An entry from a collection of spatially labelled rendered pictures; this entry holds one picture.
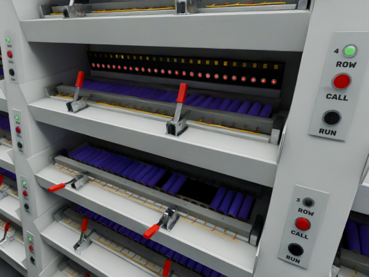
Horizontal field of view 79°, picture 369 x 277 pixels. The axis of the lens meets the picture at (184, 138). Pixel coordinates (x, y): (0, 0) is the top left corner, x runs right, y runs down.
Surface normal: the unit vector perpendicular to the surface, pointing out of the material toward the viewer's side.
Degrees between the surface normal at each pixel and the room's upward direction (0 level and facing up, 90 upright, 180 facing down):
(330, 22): 90
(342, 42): 90
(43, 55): 90
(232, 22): 108
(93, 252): 18
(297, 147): 90
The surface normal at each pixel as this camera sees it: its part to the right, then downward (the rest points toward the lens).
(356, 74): -0.46, 0.20
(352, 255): -0.05, -0.85
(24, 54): 0.88, 0.21
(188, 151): -0.47, 0.48
